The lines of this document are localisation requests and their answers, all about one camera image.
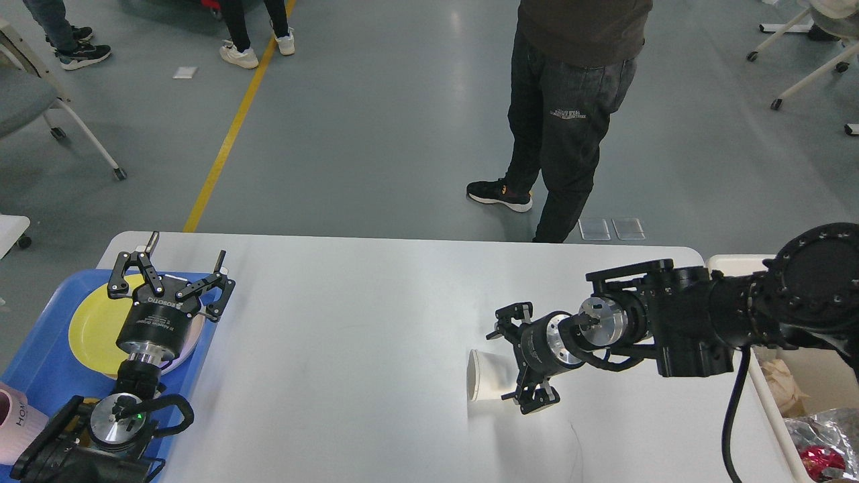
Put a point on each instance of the person in dark clothes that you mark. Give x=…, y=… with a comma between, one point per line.
x=571, y=67

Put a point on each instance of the white paper cup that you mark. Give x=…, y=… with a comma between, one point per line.
x=490, y=376

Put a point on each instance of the right floor socket plate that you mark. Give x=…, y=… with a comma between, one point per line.
x=628, y=228

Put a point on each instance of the aluminium foil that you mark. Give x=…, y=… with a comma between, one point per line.
x=837, y=428

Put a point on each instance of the pink plate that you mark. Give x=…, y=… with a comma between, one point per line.
x=193, y=335

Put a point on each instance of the red cart on floor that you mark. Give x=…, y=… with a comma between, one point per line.
x=214, y=8

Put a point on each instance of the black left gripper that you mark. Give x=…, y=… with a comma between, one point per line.
x=158, y=325

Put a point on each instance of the beige plastic bin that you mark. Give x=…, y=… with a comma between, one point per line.
x=822, y=375

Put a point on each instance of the white chair base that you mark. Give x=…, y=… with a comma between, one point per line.
x=786, y=49

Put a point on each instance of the crushed red can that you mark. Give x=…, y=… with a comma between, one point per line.
x=822, y=463

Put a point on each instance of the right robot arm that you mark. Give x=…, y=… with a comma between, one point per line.
x=691, y=320

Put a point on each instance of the pink mug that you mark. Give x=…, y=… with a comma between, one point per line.
x=21, y=423

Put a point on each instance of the brown paper ball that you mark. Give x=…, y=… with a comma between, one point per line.
x=784, y=389

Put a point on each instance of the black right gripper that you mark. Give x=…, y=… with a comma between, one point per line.
x=539, y=351

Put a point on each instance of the person in blue jeans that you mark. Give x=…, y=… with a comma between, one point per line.
x=71, y=44

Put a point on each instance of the floor socket plate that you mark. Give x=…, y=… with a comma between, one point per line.
x=594, y=229
x=628, y=228

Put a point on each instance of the yellow plastic plate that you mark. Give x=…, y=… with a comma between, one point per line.
x=95, y=326

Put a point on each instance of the left floor socket plate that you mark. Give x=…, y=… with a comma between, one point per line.
x=594, y=229

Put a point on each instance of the white side table corner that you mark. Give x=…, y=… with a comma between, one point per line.
x=12, y=228

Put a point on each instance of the grey office chair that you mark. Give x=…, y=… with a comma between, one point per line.
x=29, y=90

